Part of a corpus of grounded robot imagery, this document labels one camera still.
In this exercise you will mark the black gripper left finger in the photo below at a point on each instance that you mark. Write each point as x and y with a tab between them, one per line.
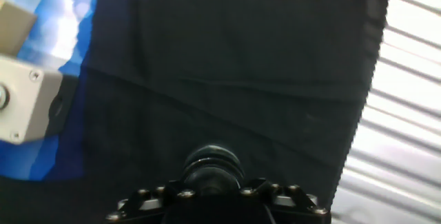
144	205

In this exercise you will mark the black cloth with blue print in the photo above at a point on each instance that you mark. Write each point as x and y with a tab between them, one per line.
224	62

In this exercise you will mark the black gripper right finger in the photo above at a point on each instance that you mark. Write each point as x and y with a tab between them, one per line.
296	203

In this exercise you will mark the clear glass jar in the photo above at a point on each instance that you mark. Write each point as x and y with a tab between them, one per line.
213	150

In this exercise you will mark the wooden cube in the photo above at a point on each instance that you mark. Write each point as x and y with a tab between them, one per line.
13	27

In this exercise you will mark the grey box with red button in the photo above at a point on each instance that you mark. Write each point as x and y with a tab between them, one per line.
27	103

